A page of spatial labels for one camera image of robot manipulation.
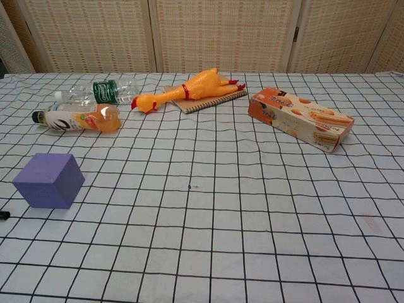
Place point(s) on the purple foam cube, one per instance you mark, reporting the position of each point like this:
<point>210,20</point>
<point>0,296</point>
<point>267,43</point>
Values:
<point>44,180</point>

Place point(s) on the brown spiral notebook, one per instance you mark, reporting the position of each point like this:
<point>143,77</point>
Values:
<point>210,100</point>

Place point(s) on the white checkered tablecloth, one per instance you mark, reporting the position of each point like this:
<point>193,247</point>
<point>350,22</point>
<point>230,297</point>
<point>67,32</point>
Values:
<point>221,205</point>

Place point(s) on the yellow rubber chicken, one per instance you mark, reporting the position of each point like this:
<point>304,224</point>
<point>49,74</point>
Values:
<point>192,88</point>

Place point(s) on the orange biscuit box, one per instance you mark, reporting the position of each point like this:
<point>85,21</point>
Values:
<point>296,118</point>

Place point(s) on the clear bottle green label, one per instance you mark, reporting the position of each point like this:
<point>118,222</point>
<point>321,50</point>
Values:
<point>102,91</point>

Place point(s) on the woven folding screen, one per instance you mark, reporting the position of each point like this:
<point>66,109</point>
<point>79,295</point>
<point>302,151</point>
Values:
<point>202,34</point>

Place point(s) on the orange drink bottle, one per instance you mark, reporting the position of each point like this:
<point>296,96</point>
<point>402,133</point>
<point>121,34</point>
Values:
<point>79,120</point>

